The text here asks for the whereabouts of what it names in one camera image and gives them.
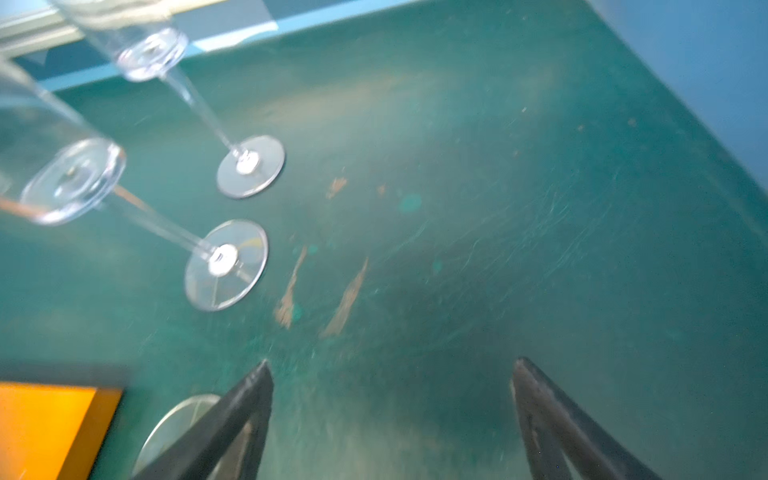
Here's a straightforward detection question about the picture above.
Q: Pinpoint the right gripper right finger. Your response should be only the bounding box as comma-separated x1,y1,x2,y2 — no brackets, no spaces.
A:
511,357,659,480

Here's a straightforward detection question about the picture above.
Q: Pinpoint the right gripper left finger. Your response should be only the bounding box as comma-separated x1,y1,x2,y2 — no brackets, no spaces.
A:
133,360,274,479

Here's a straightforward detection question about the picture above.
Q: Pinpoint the clear flute glass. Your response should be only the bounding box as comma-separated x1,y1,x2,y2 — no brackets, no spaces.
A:
1,60,268,311
53,1,286,199
132,394,252,480

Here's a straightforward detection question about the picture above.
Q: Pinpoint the clear flute glass front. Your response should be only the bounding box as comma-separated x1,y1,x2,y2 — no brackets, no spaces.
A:
53,1,286,199

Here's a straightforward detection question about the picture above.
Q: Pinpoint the orange wooden rack base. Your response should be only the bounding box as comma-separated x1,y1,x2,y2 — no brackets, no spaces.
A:
1,381,123,479

